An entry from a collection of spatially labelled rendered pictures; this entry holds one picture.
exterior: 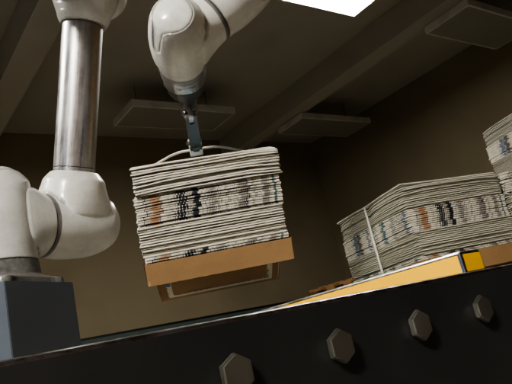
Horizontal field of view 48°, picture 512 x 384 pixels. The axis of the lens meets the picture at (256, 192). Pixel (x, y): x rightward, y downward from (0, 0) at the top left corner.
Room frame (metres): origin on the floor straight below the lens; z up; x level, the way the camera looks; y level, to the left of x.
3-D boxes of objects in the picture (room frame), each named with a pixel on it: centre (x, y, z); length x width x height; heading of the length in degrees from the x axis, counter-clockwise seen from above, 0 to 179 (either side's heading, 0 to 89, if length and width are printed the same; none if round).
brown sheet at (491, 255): (1.55, -0.41, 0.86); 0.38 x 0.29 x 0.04; 19
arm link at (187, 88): (1.03, 0.09, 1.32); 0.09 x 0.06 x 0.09; 96
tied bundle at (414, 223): (1.56, -0.41, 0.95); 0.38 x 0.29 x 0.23; 19
